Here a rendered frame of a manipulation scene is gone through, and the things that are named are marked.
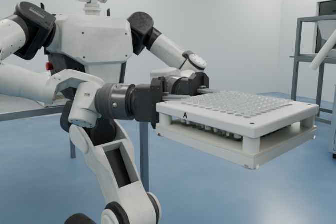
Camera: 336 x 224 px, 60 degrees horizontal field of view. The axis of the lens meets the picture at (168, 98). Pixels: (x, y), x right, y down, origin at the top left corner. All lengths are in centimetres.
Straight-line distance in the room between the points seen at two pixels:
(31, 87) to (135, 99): 24
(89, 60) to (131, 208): 51
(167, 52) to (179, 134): 62
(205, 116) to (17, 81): 43
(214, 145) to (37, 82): 43
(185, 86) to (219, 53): 545
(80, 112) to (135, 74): 463
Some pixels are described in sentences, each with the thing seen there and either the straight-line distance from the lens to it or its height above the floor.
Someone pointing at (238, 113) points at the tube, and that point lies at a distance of 53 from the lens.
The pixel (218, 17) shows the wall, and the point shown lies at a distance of 621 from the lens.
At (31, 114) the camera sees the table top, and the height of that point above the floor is 85.
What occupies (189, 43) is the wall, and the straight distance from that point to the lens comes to 581.
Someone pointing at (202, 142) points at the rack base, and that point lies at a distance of 55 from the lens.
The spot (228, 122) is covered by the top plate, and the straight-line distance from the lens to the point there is 50.
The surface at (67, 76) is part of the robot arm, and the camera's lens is 74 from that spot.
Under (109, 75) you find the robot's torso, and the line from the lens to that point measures 105.
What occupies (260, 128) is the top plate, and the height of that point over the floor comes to 104.
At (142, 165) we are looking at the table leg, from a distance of 183.
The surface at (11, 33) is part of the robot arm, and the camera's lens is 90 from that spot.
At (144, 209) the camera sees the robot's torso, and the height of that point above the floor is 62.
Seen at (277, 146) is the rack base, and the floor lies 99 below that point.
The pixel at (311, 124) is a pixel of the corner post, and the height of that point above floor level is 100.
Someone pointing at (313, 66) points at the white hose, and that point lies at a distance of 33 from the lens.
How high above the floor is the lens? 117
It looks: 11 degrees down
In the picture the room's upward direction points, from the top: straight up
